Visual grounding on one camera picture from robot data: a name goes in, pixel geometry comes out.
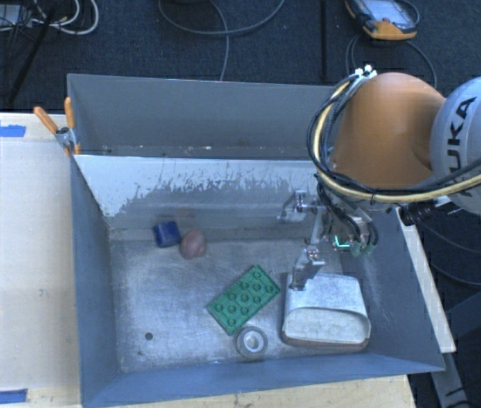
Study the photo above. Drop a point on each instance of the dark green flat block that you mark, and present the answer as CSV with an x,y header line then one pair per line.
x,y
244,299

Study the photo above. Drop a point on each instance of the grey metal bin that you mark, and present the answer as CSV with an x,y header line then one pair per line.
x,y
172,304

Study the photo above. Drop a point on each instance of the brown ball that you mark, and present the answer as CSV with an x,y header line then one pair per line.
x,y
193,245

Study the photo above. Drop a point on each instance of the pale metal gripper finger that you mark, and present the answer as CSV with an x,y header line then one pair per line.
x,y
295,207
306,268

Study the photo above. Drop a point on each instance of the black cylinder on white bracket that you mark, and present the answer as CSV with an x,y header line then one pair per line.
x,y
418,214

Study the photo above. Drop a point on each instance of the silver metal tin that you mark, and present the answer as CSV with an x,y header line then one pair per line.
x,y
329,308

